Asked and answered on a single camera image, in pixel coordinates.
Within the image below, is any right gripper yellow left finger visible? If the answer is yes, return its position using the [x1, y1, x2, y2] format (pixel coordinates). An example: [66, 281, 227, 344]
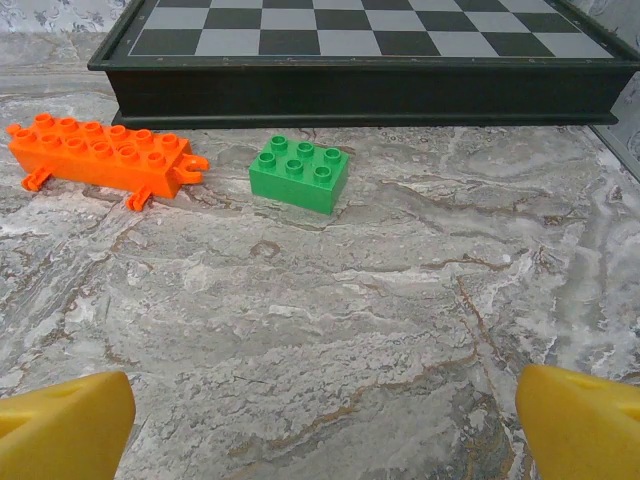
[0, 370, 137, 480]

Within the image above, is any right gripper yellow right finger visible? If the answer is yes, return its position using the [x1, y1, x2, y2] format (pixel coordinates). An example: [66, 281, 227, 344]
[515, 363, 640, 480]

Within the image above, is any orange toy brick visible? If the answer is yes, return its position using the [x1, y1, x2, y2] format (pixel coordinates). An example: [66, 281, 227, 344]
[5, 113, 210, 212]

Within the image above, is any green toy brick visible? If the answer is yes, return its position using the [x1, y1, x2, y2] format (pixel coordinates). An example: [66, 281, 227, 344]
[248, 134, 351, 216]

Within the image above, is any black grey chessboard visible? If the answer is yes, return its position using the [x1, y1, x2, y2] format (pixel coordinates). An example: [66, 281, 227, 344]
[87, 0, 640, 130]

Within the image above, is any aluminium side rail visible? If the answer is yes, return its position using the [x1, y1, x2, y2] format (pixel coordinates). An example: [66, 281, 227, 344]
[588, 123, 640, 182]

